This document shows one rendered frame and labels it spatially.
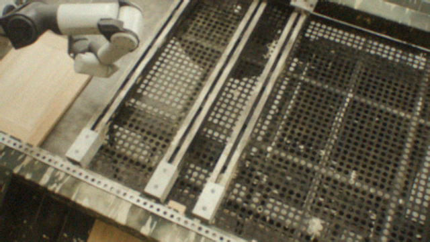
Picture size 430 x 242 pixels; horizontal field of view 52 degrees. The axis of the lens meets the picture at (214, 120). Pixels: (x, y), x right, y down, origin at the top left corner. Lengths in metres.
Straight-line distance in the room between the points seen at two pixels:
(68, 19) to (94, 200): 0.60
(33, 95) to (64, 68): 0.17
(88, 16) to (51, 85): 0.61
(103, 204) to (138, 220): 0.13
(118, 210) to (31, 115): 0.54
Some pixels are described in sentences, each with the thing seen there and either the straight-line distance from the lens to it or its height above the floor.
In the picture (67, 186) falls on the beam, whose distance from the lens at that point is 1.60.
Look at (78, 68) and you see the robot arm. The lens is 1.54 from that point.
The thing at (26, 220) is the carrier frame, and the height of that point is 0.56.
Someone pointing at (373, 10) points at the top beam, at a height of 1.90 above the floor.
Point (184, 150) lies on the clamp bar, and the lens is 1.56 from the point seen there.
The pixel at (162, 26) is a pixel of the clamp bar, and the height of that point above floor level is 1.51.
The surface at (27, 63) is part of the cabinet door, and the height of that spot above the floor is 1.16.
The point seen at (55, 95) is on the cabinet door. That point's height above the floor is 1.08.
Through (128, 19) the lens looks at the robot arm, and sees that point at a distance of 1.34.
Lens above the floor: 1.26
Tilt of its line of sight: 1 degrees down
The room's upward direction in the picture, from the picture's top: 21 degrees clockwise
